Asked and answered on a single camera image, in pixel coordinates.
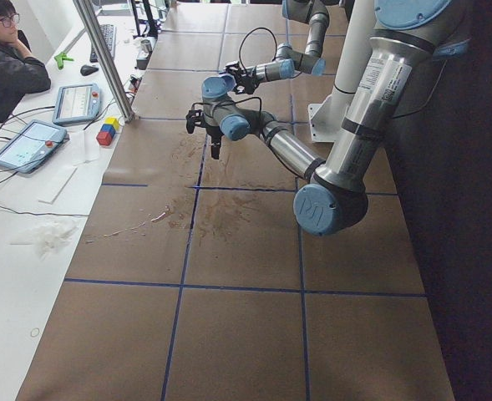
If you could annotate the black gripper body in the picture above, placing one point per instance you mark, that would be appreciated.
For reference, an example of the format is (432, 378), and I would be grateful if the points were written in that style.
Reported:
(246, 78)
(215, 134)

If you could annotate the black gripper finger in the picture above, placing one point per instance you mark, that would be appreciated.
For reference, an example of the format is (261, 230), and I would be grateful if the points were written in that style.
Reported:
(233, 67)
(215, 148)
(194, 119)
(239, 88)

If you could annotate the light blue cup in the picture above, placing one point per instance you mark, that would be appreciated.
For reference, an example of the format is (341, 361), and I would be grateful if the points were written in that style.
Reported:
(228, 79)

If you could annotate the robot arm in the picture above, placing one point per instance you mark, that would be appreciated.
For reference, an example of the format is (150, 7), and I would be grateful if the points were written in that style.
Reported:
(287, 62)
(385, 42)

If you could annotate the yellow block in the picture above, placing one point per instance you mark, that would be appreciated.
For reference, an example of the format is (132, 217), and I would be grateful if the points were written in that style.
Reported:
(113, 122)

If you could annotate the steel cup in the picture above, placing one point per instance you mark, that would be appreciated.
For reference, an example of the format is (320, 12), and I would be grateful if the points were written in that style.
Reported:
(146, 45)

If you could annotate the blue block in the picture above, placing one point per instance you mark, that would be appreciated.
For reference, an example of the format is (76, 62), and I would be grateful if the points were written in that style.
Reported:
(107, 130)

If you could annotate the red block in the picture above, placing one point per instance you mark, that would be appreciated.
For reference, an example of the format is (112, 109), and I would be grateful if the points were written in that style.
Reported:
(104, 138)

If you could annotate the black computer mouse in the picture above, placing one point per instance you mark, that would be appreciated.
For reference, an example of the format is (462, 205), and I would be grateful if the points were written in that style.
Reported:
(87, 70)

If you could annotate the black keyboard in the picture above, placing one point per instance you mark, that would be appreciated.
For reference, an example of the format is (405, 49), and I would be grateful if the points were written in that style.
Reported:
(109, 34)

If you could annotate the far teach pendant tablet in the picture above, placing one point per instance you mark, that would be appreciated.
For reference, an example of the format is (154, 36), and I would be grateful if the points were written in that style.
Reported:
(76, 104)

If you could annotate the teach pendant tablet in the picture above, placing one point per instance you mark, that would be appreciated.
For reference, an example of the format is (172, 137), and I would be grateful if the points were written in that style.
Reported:
(29, 148)
(76, 104)

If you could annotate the green plastic tool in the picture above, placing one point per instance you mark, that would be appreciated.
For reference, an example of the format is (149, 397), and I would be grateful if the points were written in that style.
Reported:
(60, 59)

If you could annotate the white paper sheet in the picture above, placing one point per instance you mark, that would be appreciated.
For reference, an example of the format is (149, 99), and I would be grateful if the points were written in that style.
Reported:
(55, 184)

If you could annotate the near teach pendant tablet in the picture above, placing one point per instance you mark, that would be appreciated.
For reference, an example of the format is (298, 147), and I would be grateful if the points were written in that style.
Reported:
(29, 148)

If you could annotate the crumpled white tissue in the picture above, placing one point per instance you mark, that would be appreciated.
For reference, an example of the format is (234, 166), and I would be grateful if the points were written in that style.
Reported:
(46, 238)

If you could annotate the seated person in black jacket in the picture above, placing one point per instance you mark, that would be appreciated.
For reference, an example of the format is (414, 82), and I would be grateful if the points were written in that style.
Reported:
(20, 72)

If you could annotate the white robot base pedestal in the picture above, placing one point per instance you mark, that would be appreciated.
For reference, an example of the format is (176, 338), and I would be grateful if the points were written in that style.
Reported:
(326, 118)

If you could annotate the aluminium frame post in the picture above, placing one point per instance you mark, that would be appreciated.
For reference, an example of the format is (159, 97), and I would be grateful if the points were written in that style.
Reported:
(86, 12)

